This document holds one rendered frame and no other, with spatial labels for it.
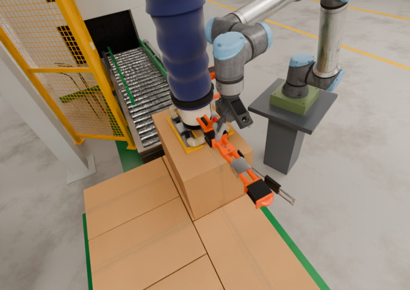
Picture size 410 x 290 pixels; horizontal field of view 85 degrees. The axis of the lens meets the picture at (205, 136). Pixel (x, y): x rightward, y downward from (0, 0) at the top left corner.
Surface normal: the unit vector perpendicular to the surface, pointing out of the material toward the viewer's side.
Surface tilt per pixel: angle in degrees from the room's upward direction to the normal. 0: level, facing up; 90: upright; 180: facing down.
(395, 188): 0
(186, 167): 0
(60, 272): 0
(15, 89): 90
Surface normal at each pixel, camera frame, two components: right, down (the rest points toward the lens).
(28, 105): 0.44, 0.59
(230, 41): -0.17, -0.66
